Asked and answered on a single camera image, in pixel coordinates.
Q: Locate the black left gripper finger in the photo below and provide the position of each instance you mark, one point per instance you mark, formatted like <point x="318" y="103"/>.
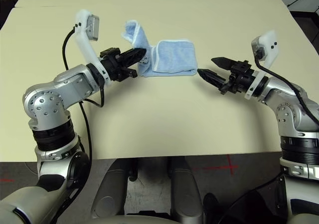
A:
<point x="133" y="53"/>
<point x="132" y="61"/>

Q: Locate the grey robot torso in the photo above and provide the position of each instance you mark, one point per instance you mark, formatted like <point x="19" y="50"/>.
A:
<point x="132" y="220"/>

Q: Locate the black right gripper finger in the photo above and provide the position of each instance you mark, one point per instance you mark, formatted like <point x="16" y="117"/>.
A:
<point x="213" y="78"/>
<point x="223" y="63"/>

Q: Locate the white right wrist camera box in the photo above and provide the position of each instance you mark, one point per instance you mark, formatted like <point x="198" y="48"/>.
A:
<point x="269" y="47"/>

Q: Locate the light blue towel white trim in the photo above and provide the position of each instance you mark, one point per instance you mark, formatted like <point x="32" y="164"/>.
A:
<point x="172" y="57"/>

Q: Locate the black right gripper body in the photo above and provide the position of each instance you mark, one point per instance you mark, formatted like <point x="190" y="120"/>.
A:
<point x="240" y="78"/>

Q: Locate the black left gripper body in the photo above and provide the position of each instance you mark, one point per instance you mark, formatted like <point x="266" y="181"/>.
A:
<point x="114" y="66"/>

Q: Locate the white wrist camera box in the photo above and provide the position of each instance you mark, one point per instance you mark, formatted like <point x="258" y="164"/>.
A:
<point x="83" y="34"/>
<point x="269" y="47"/>

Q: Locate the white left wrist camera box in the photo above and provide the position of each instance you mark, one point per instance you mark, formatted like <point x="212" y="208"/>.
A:
<point x="83" y="34"/>

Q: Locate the black foam floor mat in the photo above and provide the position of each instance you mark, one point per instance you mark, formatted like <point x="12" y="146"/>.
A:
<point x="7" y="10"/>
<point x="309" y="27"/>

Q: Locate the grey robot left leg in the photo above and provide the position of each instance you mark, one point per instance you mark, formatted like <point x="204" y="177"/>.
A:
<point x="112" y="191"/>

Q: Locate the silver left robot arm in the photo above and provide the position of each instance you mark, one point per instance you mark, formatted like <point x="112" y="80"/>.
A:
<point x="49" y="99"/>

